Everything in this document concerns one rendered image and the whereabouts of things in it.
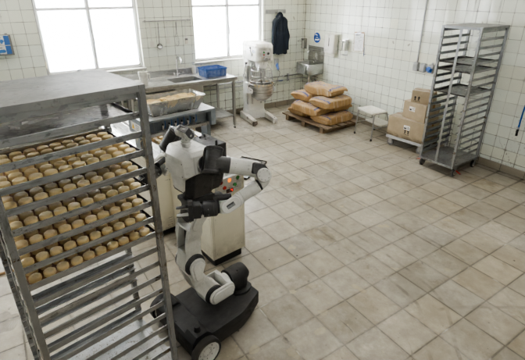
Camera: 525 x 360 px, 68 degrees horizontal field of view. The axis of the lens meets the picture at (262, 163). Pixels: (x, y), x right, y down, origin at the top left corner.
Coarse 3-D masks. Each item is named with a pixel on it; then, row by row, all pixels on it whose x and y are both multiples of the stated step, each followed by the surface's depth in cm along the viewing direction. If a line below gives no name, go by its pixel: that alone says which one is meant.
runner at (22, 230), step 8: (128, 192) 180; (136, 192) 183; (104, 200) 173; (112, 200) 176; (80, 208) 166; (88, 208) 169; (96, 208) 171; (56, 216) 160; (64, 216) 162; (72, 216) 165; (32, 224) 154; (40, 224) 157; (48, 224) 159; (16, 232) 151; (24, 232) 153
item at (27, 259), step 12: (132, 216) 197; (144, 216) 194; (96, 228) 188; (108, 228) 185; (120, 228) 186; (72, 240) 179; (84, 240) 176; (36, 252) 168; (48, 252) 171; (60, 252) 169; (24, 264) 161
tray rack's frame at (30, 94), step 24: (96, 72) 190; (0, 96) 146; (24, 96) 146; (48, 96) 147; (72, 96) 148; (96, 96) 154; (0, 216) 143; (0, 240) 187; (24, 288) 157; (24, 312) 184; (120, 336) 250; (144, 336) 250
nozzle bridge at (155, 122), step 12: (204, 108) 364; (132, 120) 340; (156, 120) 331; (168, 120) 347; (180, 120) 355; (192, 120) 363; (204, 120) 372; (132, 132) 348; (156, 132) 341; (204, 132) 386
